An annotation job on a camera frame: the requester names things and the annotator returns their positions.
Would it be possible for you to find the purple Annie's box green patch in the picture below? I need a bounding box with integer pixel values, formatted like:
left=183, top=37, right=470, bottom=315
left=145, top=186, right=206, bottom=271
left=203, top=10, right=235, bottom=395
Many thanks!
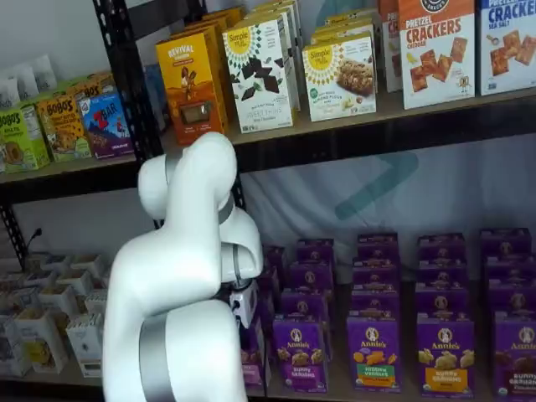
left=346, top=316, right=403, bottom=394

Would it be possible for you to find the black metal shelf frame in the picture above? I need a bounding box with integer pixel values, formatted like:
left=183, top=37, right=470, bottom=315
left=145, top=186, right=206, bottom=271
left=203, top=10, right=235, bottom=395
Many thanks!
left=0, top=0, right=536, bottom=269

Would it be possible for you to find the purple Annie's box pink patch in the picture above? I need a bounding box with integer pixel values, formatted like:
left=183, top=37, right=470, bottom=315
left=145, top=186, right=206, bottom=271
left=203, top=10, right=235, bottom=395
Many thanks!
left=240, top=316, right=268, bottom=393

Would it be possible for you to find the green Bobo's box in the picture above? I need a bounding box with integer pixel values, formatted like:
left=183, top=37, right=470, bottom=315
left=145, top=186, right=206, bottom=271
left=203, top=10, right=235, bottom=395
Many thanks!
left=0, top=104, right=50, bottom=173

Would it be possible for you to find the white cheddar pretzel crackers box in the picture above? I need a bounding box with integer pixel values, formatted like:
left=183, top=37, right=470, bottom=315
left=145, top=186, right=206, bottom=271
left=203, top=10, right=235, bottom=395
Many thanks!
left=379, top=0, right=404, bottom=93
left=397, top=0, right=477, bottom=111

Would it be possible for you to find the white product box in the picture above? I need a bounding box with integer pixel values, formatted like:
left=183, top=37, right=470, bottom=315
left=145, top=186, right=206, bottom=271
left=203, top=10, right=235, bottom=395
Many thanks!
left=55, top=267, right=92, bottom=295
left=14, top=307, right=69, bottom=374
left=0, top=317, right=33, bottom=378
left=37, top=283, right=81, bottom=316
left=65, top=312, right=106, bottom=378

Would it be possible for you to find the yellow Revival box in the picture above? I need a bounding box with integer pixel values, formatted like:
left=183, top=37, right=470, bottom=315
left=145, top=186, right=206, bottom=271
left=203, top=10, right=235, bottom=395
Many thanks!
left=155, top=31, right=229, bottom=146

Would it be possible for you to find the black power plug cable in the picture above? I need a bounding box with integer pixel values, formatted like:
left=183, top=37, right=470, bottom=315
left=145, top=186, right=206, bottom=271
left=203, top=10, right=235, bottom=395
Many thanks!
left=25, top=227, right=44, bottom=255

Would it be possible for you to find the white banner teal logo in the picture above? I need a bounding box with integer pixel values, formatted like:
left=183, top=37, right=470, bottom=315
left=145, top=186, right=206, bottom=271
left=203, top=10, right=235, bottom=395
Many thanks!
left=240, top=136, right=536, bottom=286

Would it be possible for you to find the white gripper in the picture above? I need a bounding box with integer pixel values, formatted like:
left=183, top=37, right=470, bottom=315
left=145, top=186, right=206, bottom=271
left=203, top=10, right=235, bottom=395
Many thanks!
left=229, top=279, right=260, bottom=330

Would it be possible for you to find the blue Z Bar box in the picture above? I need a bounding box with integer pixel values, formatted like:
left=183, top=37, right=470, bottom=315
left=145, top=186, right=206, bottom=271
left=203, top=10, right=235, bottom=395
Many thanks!
left=79, top=91, right=135, bottom=161

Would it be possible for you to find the purple Annie's box brown patch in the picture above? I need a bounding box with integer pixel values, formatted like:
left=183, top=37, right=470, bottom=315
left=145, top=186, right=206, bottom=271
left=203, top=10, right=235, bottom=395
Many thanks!
left=492, top=312, right=536, bottom=401

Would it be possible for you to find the purple Annie's box orange patch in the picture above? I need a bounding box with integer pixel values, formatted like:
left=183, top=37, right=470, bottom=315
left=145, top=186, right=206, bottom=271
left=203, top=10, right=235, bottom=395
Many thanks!
left=416, top=318, right=477, bottom=399

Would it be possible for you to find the orange Bobo's box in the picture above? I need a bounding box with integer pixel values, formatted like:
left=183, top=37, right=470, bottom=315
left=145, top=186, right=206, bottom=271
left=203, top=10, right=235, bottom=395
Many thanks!
left=35, top=95, right=93, bottom=164

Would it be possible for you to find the purple Annie's box violet patch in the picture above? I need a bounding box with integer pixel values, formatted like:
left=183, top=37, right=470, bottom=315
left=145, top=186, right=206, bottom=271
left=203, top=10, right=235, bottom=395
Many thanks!
left=272, top=318, right=329, bottom=394

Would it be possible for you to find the white pouch bag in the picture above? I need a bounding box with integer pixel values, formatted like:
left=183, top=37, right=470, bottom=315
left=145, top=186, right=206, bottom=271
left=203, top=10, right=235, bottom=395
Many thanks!
left=31, top=54, right=58, bottom=91
left=10, top=64, right=39, bottom=101

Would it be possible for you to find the Simple Mills sweet thins box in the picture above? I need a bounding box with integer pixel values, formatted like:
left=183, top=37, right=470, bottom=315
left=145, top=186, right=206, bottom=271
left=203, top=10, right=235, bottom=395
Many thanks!
left=221, top=18, right=294, bottom=134

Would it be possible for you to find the Simple Mills almond bar box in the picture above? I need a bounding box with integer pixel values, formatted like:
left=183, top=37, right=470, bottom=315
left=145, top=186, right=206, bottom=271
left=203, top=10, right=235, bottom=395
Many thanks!
left=301, top=35, right=378, bottom=123

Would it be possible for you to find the blue sea salt crackers box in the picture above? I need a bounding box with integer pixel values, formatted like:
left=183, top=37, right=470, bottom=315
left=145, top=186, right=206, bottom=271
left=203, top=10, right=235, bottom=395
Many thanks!
left=480, top=0, right=536, bottom=96

